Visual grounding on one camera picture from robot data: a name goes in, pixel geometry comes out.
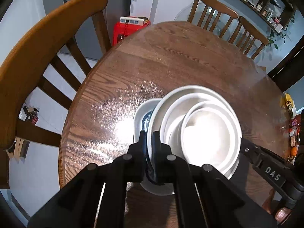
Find red sauce bottle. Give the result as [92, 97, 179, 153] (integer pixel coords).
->
[289, 114, 301, 137]

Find blue oval dish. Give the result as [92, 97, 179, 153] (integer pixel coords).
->
[141, 110, 153, 131]

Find wooden chair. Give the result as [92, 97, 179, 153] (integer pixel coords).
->
[1, 0, 111, 189]
[228, 16, 269, 60]
[187, 0, 239, 38]

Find back left wooden chair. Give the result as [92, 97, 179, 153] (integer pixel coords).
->
[187, 0, 239, 38]

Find medium white bowl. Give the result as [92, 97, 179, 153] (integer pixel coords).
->
[159, 92, 238, 172]

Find white ramekin cup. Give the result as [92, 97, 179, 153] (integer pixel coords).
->
[180, 100, 242, 174]

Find grey refrigerator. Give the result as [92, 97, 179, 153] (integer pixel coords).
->
[40, 0, 131, 61]

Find large white bowl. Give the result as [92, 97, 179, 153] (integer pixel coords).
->
[146, 84, 243, 181]

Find person's right hand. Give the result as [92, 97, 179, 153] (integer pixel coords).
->
[262, 189, 291, 223]

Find large patterned square plate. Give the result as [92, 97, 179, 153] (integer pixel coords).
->
[132, 98, 176, 196]

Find back right wooden chair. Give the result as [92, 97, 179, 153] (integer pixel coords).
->
[228, 16, 269, 60]

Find right green vine plant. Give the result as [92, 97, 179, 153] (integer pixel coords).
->
[267, 13, 295, 50]

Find red plastic stool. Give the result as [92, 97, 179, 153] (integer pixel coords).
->
[112, 20, 151, 46]

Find orange fruit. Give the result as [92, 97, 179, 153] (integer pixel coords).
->
[290, 146, 298, 157]

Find yellow snack packet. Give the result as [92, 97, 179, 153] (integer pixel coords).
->
[285, 93, 296, 118]

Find white power strip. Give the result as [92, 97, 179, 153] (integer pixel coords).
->
[120, 17, 145, 26]

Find dark wooden door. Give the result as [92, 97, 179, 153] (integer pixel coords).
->
[268, 36, 304, 92]

